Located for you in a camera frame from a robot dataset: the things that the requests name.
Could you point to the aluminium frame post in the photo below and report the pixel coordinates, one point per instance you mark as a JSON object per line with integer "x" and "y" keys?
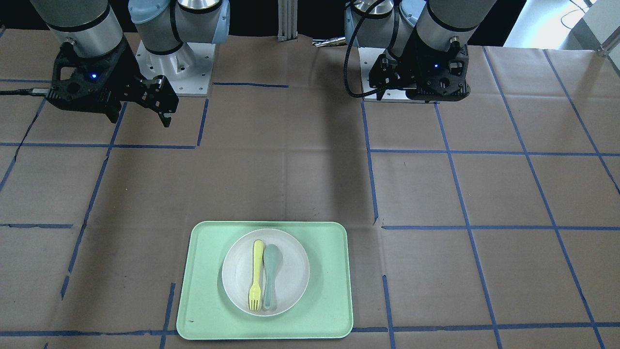
{"x": 287, "y": 20}

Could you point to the yellow plastic fork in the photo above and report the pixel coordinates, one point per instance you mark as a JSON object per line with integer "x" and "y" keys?
{"x": 255, "y": 290}

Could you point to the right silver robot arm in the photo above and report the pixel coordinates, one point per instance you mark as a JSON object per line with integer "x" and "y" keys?
{"x": 164, "y": 25}

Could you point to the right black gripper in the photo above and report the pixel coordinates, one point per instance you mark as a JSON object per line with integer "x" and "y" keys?
{"x": 127, "y": 67}

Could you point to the white round plate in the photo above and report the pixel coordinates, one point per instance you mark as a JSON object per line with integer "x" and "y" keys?
{"x": 292, "y": 277}

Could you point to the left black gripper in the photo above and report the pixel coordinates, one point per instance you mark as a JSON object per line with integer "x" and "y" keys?
{"x": 406, "y": 66}

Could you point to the pale green plastic spoon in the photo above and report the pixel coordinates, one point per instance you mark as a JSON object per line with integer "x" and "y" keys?
{"x": 271, "y": 259}

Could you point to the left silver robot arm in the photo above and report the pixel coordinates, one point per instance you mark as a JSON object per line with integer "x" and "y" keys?
{"x": 388, "y": 24}

